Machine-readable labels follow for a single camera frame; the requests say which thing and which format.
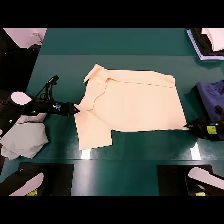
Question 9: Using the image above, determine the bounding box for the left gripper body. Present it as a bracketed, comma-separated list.
[49, 101, 76, 117]

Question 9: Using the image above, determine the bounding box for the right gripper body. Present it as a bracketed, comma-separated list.
[191, 119, 211, 138]

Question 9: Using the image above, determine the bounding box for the peach shirt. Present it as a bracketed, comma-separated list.
[73, 63, 188, 151]

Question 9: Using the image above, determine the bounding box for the navy blue garment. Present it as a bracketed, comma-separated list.
[195, 79, 224, 125]

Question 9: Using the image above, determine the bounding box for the pale grey garment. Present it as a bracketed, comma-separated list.
[0, 122, 50, 161]

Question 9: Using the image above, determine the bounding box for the black garment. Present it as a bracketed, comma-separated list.
[191, 27, 224, 56]

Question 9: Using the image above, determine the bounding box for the white garment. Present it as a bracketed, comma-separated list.
[201, 27, 224, 53]

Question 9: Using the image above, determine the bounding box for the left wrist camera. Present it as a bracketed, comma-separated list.
[34, 74, 61, 103]

